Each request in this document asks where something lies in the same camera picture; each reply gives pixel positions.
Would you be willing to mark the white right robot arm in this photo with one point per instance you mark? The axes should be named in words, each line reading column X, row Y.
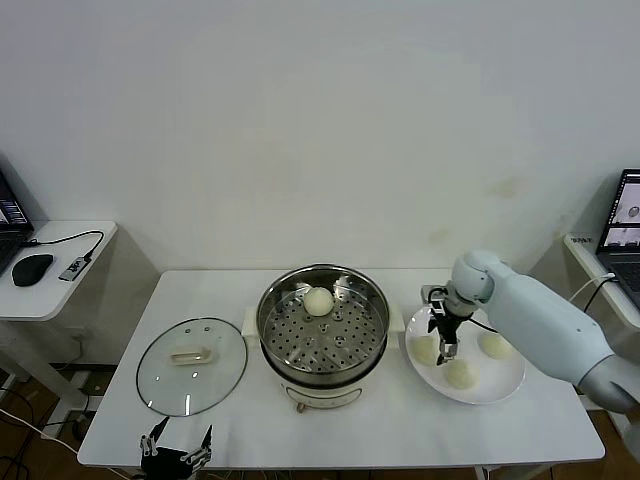
column 540, row 320

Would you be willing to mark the round glass pot lid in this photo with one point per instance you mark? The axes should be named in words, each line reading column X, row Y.
column 165, row 345

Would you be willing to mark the grey usb hub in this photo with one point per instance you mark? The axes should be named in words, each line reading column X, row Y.
column 71, row 268

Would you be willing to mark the white round plate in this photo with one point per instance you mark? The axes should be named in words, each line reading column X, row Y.
column 495, row 385

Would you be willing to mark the cream electric cooking pot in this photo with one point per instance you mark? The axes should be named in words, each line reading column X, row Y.
column 325, row 392

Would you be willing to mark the white side table with mouse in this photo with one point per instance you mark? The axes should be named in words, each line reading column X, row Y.
column 55, row 295

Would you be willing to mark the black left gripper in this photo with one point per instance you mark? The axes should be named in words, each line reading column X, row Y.
column 167, row 462

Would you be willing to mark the white steamed baozi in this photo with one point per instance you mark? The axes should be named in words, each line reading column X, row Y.
column 318, row 301
column 495, row 346
column 461, row 375
column 422, row 350

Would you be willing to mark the black laptop with dark screen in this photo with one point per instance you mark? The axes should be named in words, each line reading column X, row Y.
column 10, row 235

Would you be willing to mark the perforated steel steamer basket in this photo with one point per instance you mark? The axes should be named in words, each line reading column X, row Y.
column 322, row 345

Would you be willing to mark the white printed table sticker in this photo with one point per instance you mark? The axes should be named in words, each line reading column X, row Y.
column 581, row 240

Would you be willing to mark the grey laptop showing camera views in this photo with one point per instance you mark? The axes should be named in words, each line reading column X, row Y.
column 620, row 260

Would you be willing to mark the black computer mouse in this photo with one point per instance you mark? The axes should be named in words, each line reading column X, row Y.
column 32, row 270

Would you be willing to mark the white side table with sticker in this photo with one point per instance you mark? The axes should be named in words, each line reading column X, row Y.
column 582, row 260

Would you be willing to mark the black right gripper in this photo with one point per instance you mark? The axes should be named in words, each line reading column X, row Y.
column 449, row 322

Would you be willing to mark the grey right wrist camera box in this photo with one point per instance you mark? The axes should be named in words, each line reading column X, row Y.
column 433, row 293

